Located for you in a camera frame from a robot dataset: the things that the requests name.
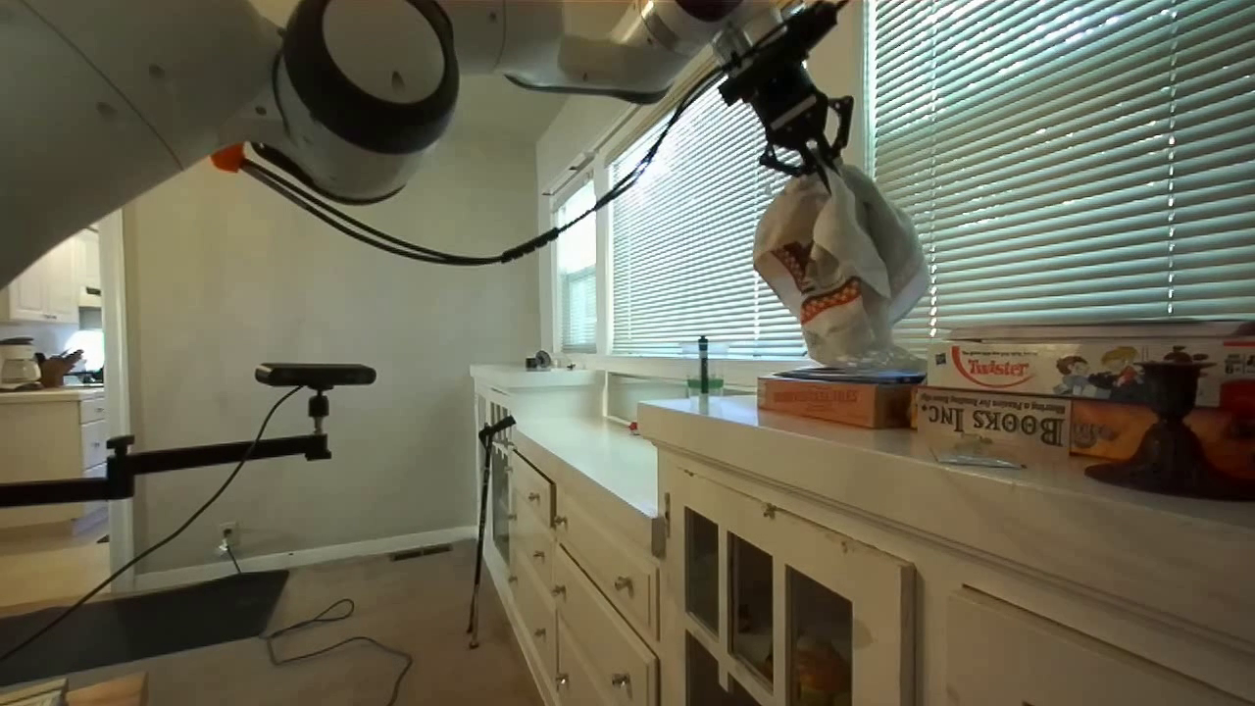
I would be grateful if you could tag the wide white window blind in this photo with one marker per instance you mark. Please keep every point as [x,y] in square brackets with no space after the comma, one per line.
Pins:
[1073,158]

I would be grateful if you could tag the white kitchen wall cabinet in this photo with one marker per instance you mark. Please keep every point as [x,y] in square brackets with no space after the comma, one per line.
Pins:
[52,281]

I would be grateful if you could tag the black stereo camera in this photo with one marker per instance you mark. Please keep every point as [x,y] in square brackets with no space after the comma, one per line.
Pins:
[316,375]

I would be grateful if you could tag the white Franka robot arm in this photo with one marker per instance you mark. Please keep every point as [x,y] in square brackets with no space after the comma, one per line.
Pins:
[121,91]

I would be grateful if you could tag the white drawer cabinet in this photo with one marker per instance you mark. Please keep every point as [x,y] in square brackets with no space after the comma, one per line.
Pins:
[592,452]

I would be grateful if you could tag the green capped bottle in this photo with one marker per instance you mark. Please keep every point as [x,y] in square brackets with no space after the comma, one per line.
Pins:
[703,367]

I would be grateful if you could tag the black tripod stand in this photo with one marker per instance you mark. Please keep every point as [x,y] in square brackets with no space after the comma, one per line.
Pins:
[479,522]

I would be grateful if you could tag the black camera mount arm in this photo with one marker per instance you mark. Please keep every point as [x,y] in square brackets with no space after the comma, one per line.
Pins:
[197,455]

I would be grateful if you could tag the white kitchen counter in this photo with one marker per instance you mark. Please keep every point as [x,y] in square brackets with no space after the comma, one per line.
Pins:
[44,437]

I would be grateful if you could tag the orange flat box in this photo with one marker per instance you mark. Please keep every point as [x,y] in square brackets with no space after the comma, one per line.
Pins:
[830,400]

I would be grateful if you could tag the white glass-door cabinet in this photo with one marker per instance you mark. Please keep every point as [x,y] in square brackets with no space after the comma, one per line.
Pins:
[915,489]

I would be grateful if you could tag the orange white printed box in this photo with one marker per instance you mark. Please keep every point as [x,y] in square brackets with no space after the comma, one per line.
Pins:
[993,420]

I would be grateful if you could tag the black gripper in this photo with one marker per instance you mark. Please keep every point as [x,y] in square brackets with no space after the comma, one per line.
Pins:
[792,80]

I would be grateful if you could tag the white tea towel orange print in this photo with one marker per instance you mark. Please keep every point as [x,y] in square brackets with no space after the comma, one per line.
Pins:
[845,276]

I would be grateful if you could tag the narrow white window blind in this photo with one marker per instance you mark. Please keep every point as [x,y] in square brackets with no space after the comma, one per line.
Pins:
[681,261]

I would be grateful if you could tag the white labelled food box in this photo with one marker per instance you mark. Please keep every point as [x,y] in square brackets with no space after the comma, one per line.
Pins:
[1032,367]

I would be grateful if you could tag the black floor mat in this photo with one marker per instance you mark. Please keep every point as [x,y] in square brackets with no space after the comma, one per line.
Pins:
[142,621]

